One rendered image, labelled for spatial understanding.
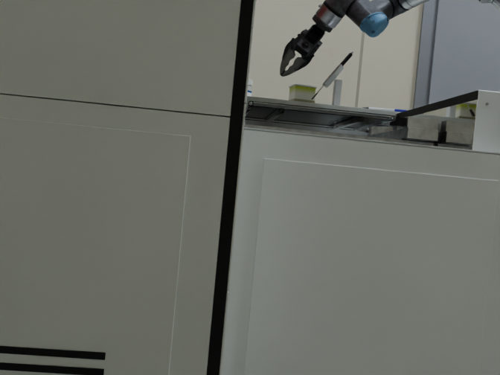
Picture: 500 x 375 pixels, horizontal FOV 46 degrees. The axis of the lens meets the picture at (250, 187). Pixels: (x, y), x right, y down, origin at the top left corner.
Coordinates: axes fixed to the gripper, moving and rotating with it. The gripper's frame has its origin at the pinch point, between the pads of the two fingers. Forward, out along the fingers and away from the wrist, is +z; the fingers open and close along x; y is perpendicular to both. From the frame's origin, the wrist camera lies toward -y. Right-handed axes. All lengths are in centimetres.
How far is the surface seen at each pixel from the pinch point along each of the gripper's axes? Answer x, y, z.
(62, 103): 18, -100, -2
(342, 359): -54, -80, 15
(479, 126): -46, -47, -34
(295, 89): -6.4, 2.5, 2.3
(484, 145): -49, -48, -32
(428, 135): -41, -34, -22
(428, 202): -46, -63, -18
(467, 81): -67, 144, -17
